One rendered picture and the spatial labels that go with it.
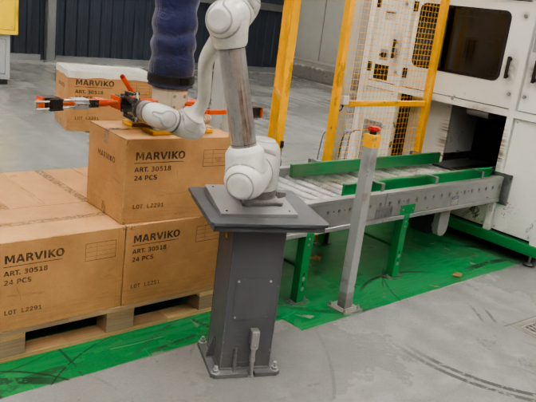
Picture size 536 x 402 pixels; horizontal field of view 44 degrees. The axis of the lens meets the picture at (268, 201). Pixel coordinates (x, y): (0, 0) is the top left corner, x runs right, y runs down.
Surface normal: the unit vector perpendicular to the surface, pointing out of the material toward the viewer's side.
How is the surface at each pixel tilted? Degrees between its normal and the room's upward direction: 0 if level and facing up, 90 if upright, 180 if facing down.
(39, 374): 0
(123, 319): 90
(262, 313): 90
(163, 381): 0
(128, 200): 90
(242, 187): 101
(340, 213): 90
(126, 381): 0
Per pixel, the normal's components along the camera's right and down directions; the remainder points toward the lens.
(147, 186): 0.60, 0.29
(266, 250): 0.29, 0.30
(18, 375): 0.12, -0.95
